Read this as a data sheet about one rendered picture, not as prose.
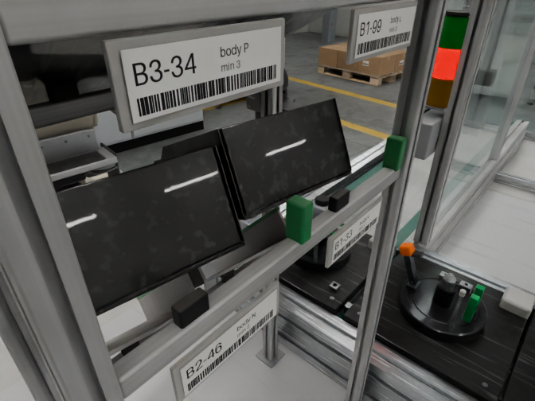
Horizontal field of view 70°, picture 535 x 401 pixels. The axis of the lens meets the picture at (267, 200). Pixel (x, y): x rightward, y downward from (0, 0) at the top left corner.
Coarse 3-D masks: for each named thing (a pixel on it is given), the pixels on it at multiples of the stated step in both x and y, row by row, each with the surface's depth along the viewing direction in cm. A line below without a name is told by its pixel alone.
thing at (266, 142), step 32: (224, 128) 29; (256, 128) 31; (288, 128) 33; (320, 128) 35; (224, 160) 30; (256, 160) 31; (288, 160) 33; (320, 160) 35; (256, 192) 31; (288, 192) 33
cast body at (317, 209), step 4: (320, 196) 75; (324, 196) 75; (316, 200) 74; (320, 200) 73; (324, 200) 73; (328, 200) 73; (316, 204) 74; (320, 204) 73; (324, 204) 73; (316, 208) 73; (320, 208) 73; (324, 208) 73; (316, 212) 74; (320, 212) 73; (312, 216) 75; (336, 228) 74; (328, 236) 74
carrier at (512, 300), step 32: (416, 288) 67; (448, 288) 62; (480, 288) 61; (512, 288) 68; (352, 320) 64; (384, 320) 64; (416, 320) 62; (448, 320) 62; (480, 320) 62; (512, 320) 64; (416, 352) 59; (448, 352) 59; (480, 352) 59; (512, 352) 59; (480, 384) 54
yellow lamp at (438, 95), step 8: (432, 80) 68; (440, 80) 67; (448, 80) 67; (432, 88) 69; (440, 88) 68; (448, 88) 67; (432, 96) 69; (440, 96) 68; (448, 96) 68; (432, 104) 70; (440, 104) 69
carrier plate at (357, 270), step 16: (368, 240) 83; (352, 256) 78; (368, 256) 78; (288, 272) 74; (304, 272) 74; (320, 272) 74; (336, 272) 74; (352, 272) 74; (304, 288) 71; (320, 288) 71; (352, 288) 71; (320, 304) 68; (336, 304) 67
